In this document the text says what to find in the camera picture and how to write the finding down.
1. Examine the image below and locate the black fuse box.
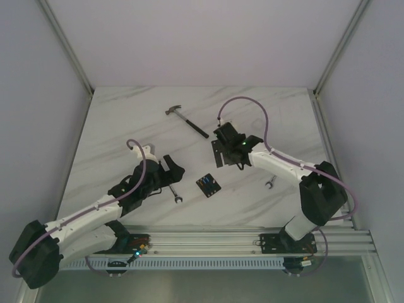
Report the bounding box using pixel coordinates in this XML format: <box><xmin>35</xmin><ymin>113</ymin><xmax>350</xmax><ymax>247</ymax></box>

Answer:
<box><xmin>196</xmin><ymin>174</ymin><xmax>222</xmax><ymax>198</ymax></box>

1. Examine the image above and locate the clear plastic fuse cover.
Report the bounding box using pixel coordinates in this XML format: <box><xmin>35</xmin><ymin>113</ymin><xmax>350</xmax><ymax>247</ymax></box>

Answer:
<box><xmin>251</xmin><ymin>119</ymin><xmax>266</xmax><ymax>130</ymax></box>

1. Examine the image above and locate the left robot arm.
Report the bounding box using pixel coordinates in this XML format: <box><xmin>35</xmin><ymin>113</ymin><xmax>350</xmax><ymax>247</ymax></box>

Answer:
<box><xmin>9</xmin><ymin>155</ymin><xmax>185</xmax><ymax>289</ymax></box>

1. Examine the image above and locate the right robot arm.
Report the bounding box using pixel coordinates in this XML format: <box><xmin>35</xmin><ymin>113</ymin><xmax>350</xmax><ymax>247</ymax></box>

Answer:
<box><xmin>213</xmin><ymin>122</ymin><xmax>348</xmax><ymax>253</ymax></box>

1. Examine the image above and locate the silver wrench centre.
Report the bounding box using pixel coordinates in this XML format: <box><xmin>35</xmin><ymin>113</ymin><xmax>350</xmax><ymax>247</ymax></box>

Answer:
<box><xmin>169</xmin><ymin>185</ymin><xmax>183</xmax><ymax>203</ymax></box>

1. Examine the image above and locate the silver wrench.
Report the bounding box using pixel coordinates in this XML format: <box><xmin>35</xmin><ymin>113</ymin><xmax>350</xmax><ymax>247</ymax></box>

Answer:
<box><xmin>169</xmin><ymin>185</ymin><xmax>183</xmax><ymax>203</ymax></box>
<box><xmin>265</xmin><ymin>175</ymin><xmax>277</xmax><ymax>189</ymax></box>

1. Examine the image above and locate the silver wrench right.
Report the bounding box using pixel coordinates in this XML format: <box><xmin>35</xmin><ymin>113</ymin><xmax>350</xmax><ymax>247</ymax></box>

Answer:
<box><xmin>265</xmin><ymin>175</ymin><xmax>277</xmax><ymax>189</ymax></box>

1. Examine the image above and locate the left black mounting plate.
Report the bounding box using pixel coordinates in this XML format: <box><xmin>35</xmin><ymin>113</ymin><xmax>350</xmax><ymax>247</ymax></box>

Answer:
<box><xmin>96</xmin><ymin>234</ymin><xmax>150</xmax><ymax>254</ymax></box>

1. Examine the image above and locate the black mounting plate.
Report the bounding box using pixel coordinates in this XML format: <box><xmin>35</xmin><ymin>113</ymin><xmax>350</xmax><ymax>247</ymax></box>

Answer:
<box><xmin>258</xmin><ymin>234</ymin><xmax>318</xmax><ymax>254</ymax></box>
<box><xmin>96</xmin><ymin>234</ymin><xmax>150</xmax><ymax>254</ymax></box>

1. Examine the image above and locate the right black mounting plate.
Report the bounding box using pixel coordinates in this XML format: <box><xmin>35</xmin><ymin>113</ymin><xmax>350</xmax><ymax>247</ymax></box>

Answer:
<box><xmin>258</xmin><ymin>234</ymin><xmax>318</xmax><ymax>254</ymax></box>

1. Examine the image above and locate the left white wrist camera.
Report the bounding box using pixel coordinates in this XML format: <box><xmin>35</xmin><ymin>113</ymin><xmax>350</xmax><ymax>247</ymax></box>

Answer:
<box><xmin>131</xmin><ymin>144</ymin><xmax>158</xmax><ymax>162</ymax></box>

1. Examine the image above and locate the claw hammer black handle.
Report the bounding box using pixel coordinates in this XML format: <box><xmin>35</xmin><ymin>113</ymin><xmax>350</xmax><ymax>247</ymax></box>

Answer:
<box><xmin>165</xmin><ymin>105</ymin><xmax>209</xmax><ymax>139</ymax></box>

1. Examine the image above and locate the grey slotted cable duct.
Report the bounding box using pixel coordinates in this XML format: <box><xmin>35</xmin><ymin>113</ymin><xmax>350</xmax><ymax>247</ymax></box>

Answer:
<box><xmin>59</xmin><ymin>256</ymin><xmax>351</xmax><ymax>271</ymax></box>

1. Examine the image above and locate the aluminium rail base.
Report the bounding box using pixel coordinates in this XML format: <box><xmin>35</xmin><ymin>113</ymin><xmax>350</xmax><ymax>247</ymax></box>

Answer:
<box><xmin>126</xmin><ymin>222</ymin><xmax>377</xmax><ymax>257</ymax></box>

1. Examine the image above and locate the right aluminium frame post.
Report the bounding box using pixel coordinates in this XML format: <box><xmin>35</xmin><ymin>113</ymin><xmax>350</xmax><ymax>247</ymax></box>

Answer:
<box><xmin>313</xmin><ymin>0</ymin><xmax>372</xmax><ymax>97</ymax></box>

